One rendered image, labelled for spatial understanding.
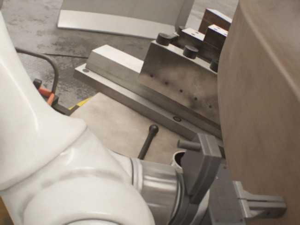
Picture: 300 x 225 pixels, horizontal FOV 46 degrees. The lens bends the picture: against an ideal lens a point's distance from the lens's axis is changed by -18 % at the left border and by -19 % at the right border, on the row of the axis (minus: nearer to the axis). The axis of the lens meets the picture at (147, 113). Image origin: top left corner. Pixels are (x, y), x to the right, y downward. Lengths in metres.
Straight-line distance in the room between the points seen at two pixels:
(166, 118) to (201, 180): 1.55
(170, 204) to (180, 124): 1.53
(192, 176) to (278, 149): 0.23
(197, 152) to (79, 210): 0.24
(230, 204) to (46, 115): 0.28
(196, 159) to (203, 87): 1.40
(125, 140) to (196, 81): 0.40
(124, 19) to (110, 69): 1.92
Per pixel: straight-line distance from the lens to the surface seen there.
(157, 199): 0.44
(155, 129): 1.88
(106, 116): 1.92
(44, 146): 0.27
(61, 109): 1.91
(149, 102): 2.05
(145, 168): 0.46
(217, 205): 0.48
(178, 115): 2.02
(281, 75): 0.69
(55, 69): 0.94
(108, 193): 0.25
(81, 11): 3.89
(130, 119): 1.96
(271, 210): 0.56
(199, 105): 1.87
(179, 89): 1.88
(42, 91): 0.98
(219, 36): 1.89
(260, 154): 0.69
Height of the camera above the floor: 1.29
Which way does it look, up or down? 28 degrees down
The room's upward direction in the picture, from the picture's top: 20 degrees clockwise
